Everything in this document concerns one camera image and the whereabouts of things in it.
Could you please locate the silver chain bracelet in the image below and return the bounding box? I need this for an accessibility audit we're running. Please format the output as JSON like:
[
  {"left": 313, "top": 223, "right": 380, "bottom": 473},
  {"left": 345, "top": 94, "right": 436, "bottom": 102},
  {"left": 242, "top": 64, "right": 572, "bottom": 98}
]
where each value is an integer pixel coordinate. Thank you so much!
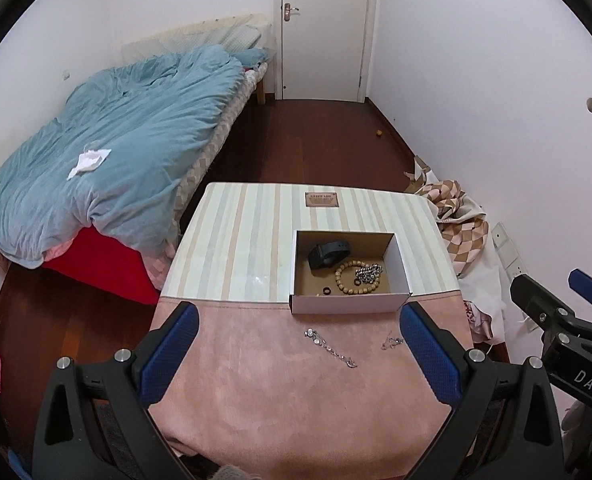
[{"left": 352, "top": 262, "right": 385, "bottom": 287}]

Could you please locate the red bed sheet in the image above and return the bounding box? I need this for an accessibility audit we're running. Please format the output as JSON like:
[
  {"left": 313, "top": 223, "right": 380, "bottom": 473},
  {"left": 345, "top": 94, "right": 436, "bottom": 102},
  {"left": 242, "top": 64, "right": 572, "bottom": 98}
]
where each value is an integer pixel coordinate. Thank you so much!
[{"left": 21, "top": 226, "right": 160, "bottom": 306}]

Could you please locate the white pillow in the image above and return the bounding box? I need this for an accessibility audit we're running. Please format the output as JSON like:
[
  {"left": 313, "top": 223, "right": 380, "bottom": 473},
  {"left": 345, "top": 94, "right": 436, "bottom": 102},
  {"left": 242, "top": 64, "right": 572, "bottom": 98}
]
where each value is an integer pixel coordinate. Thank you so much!
[{"left": 120, "top": 14, "right": 276, "bottom": 64}]

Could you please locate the wooden bead bracelet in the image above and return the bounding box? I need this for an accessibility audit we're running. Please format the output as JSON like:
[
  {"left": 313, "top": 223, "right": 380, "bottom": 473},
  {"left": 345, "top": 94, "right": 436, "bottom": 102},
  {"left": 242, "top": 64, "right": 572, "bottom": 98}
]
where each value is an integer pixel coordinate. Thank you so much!
[{"left": 333, "top": 259, "right": 385, "bottom": 296}]

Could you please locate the white cardboard box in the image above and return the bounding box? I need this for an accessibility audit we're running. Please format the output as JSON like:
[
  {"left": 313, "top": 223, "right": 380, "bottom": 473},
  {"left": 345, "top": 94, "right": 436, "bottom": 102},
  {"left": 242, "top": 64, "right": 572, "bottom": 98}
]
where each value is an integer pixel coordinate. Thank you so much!
[{"left": 288, "top": 230, "right": 412, "bottom": 315}]

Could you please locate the checkered beige blanket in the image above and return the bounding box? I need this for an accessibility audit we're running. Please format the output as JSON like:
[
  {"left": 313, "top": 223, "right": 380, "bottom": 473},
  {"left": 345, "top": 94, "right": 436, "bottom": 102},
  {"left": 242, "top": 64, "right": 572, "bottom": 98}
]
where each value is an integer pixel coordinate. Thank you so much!
[{"left": 404, "top": 156, "right": 490, "bottom": 278}]

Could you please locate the white tissue on bed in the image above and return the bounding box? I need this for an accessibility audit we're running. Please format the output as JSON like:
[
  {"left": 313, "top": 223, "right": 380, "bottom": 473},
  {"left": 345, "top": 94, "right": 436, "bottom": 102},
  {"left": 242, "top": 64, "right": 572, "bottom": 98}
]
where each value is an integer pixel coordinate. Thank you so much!
[{"left": 67, "top": 148, "right": 112, "bottom": 180}]

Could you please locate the black smart watch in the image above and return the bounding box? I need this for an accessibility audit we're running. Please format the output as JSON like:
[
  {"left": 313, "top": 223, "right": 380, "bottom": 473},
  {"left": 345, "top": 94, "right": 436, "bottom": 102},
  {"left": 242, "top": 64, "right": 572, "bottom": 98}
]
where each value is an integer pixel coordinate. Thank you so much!
[{"left": 307, "top": 240, "right": 351, "bottom": 271}]

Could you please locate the white door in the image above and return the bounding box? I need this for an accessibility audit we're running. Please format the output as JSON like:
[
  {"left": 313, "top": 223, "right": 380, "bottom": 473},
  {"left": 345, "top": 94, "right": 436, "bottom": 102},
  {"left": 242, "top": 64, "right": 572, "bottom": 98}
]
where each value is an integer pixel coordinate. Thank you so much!
[{"left": 274, "top": 0, "right": 376, "bottom": 102}]

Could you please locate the silver crystal link bracelet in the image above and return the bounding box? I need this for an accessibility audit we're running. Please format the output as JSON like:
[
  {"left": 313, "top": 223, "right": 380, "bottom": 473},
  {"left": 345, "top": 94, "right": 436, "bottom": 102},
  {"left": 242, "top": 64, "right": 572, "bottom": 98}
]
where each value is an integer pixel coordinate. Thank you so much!
[{"left": 303, "top": 327, "right": 359, "bottom": 370}]

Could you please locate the checkered mattress cover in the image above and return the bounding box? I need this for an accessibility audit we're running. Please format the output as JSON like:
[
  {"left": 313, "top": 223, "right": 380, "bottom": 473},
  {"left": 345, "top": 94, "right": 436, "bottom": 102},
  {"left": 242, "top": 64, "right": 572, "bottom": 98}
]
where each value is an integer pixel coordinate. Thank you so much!
[{"left": 142, "top": 62, "right": 269, "bottom": 290}]

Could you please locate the blue duvet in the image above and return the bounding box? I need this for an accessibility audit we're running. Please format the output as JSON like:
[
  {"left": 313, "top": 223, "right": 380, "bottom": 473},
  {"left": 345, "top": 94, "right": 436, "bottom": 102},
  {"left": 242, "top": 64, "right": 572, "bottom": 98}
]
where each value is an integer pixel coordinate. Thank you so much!
[{"left": 0, "top": 44, "right": 268, "bottom": 264}]

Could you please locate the white power strip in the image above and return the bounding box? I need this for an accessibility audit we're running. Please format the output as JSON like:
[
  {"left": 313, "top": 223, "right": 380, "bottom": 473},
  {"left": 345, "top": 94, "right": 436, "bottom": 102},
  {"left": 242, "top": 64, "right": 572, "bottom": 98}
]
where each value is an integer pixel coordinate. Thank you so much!
[{"left": 491, "top": 222, "right": 537, "bottom": 340}]

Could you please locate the brown label patch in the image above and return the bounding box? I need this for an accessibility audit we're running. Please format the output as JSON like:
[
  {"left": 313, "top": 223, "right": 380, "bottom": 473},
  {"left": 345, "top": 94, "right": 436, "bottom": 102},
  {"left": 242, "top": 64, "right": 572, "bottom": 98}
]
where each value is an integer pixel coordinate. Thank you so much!
[{"left": 305, "top": 192, "right": 339, "bottom": 208}]

